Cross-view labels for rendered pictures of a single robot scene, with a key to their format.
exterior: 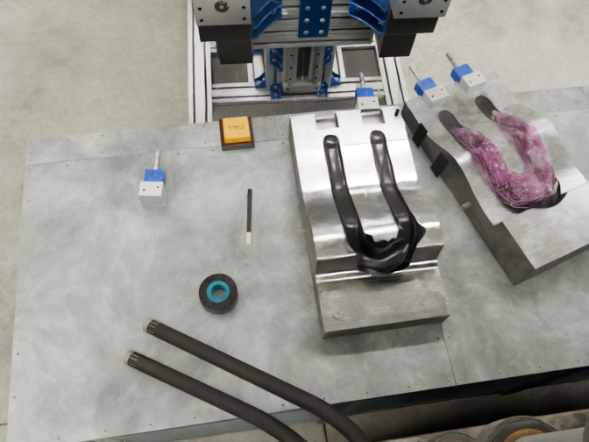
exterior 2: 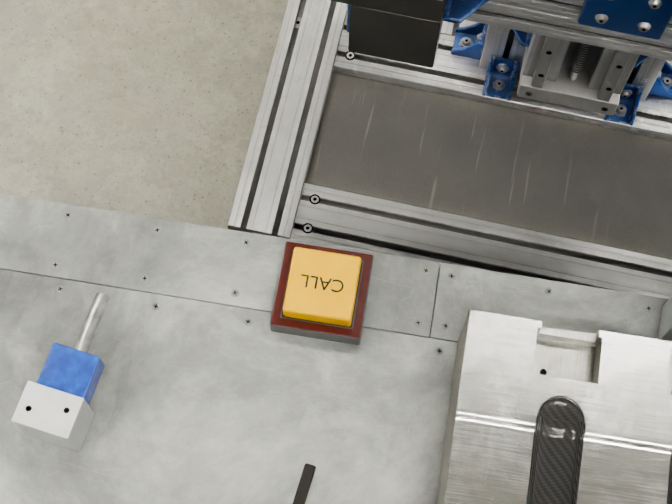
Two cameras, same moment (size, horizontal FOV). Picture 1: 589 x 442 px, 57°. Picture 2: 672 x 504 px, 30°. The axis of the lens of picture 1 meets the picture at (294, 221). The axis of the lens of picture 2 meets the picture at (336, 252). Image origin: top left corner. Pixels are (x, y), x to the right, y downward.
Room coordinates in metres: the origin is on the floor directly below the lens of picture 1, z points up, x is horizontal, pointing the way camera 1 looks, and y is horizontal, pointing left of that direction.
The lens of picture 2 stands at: (0.41, 0.03, 1.86)
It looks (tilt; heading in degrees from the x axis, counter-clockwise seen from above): 70 degrees down; 20
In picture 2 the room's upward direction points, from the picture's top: 3 degrees clockwise
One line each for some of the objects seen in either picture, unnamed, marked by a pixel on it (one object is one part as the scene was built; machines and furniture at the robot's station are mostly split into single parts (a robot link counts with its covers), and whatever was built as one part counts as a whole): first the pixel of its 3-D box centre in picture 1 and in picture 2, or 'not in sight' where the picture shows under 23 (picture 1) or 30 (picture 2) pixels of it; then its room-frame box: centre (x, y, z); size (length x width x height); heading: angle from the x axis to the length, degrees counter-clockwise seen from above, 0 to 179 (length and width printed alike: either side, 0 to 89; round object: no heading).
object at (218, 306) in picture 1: (218, 294); not in sight; (0.33, 0.14, 0.82); 0.08 x 0.08 x 0.04
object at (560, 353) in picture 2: (325, 124); (563, 357); (0.75, -0.05, 0.87); 0.05 x 0.05 x 0.04; 13
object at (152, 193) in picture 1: (155, 175); (75, 364); (0.60, 0.33, 0.83); 0.13 x 0.05 x 0.05; 5
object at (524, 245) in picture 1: (507, 163); not in sight; (0.70, -0.48, 0.86); 0.50 x 0.26 x 0.11; 30
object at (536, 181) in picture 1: (510, 153); not in sight; (0.70, -0.47, 0.90); 0.26 x 0.18 x 0.08; 30
